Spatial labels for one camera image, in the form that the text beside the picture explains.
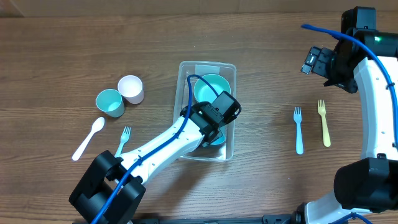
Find pink white cup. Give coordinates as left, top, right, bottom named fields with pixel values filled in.
left=118, top=75, right=144, bottom=104

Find left blue cable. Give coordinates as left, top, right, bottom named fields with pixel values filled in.
left=90, top=74, right=220, bottom=224

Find green cup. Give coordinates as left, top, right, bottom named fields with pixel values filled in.
left=96, top=89, right=125, bottom=118

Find green plastic fork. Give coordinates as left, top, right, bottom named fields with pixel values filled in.
left=114, top=126, right=131, bottom=157

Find light blue plastic fork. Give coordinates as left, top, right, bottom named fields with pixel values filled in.
left=294, top=107, right=304, bottom=155

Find white plastic spoon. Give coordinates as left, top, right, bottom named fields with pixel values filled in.
left=72, top=117, right=105, bottom=161

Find clear plastic container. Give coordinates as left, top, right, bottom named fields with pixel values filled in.
left=173, top=61, right=237, bottom=162

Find blue cable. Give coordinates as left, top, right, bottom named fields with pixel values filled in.
left=90, top=74, right=220, bottom=224
left=300, top=23, right=398, bottom=224

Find yellow plastic fork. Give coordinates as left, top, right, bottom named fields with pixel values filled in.
left=317, top=100, right=331, bottom=147

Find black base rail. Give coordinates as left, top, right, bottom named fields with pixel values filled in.
left=73, top=213, right=299, bottom=224

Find blue cup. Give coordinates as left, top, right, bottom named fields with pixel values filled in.
left=211, top=132, right=226, bottom=146

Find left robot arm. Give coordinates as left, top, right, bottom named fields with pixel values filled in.
left=69, top=101, right=241, bottom=223

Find right blue cable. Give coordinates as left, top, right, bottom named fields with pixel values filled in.
left=300, top=23, right=398, bottom=224

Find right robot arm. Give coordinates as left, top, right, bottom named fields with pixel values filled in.
left=290, top=24, right=397, bottom=223

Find teal bowl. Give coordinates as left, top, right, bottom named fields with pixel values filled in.
left=194, top=74, right=231, bottom=103

